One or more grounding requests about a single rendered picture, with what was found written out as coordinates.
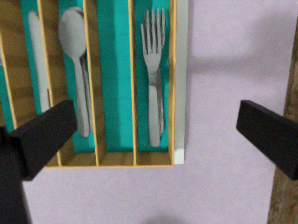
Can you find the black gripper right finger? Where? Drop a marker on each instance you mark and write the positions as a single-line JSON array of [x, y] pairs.
[[274, 135]]

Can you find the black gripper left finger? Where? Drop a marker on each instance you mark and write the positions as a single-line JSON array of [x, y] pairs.
[[31, 146]]

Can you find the wooden cutlery tray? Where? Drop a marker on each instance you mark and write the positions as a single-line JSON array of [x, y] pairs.
[[119, 79]]

